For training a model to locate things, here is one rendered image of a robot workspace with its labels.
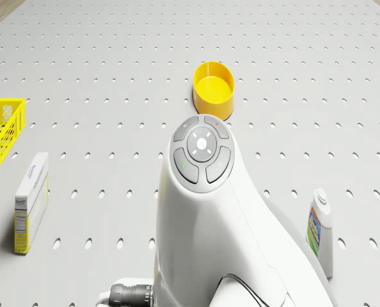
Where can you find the yellow basket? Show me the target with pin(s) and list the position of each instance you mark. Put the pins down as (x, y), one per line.
(4, 128)

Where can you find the yellow bowl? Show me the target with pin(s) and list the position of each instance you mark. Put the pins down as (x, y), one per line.
(214, 92)

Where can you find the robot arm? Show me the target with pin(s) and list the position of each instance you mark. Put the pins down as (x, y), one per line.
(209, 230)

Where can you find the yellow and white box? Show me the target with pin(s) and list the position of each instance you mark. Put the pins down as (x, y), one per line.
(33, 201)

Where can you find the small white bottle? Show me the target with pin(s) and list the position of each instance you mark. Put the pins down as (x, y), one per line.
(321, 233)

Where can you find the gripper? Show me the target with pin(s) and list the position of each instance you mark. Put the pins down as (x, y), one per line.
(130, 291)

